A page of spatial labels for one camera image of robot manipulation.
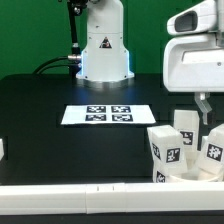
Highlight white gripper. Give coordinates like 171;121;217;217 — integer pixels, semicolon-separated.
163;34;224;125

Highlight white round stool seat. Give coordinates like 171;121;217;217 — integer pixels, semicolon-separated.
152;156;224;184

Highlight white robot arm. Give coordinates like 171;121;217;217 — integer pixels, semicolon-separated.
76;0;224;122

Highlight white sheet with four tags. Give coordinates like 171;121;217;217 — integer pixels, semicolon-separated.
61;105;155;125

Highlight white block at left edge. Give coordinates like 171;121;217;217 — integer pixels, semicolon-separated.
0;138;4;161

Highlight white right rail wall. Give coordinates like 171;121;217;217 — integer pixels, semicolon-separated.
201;136;208;150

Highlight white rail wall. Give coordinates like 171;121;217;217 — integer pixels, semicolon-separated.
0;182;224;215
201;136;208;150

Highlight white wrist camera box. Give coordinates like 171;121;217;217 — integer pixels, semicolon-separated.
167;0;218;36

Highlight white front rail wall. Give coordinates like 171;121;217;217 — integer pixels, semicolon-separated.
0;182;224;215

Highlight black cables at base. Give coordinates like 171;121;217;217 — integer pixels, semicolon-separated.
31;54;83;76

